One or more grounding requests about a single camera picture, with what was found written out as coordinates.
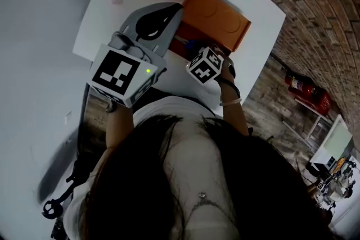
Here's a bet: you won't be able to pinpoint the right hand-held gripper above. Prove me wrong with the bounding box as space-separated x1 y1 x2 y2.
184 46 225 85

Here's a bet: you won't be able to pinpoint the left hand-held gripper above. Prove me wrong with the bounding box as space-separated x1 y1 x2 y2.
89 2 185 108

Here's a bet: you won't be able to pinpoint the blue-handled scissors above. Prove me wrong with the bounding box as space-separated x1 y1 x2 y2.
174 35 205 56

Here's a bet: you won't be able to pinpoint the orange wooden box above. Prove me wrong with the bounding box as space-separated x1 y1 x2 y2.
168 0 253 62

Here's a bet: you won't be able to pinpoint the person's left forearm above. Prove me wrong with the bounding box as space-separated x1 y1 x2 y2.
104 103 136 150

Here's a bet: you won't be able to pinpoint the person's right forearm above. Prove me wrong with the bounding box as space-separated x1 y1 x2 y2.
218 64 250 138

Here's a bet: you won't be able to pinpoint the black skirt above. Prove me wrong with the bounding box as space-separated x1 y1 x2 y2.
132 84 218 119

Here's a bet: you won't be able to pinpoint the red fire extinguisher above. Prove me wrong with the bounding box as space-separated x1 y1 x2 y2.
294 83 333 116
284 71 319 97

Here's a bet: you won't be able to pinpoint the white shirt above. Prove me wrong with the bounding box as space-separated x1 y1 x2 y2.
63 97 250 240

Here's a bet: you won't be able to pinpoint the black wrist strap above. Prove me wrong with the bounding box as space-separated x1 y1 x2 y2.
218 57 242 97

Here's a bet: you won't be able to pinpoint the beige bracelet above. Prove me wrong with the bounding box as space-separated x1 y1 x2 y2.
219 97 243 107

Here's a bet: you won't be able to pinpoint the silver pendant necklace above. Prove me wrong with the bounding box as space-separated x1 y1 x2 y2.
184 191 235 223

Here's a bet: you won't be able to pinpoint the white metal-frame desk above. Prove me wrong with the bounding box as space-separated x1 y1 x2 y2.
294 98 354 167

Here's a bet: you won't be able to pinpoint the black strap with clip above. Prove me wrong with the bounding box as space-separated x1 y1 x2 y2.
41 159 80 220

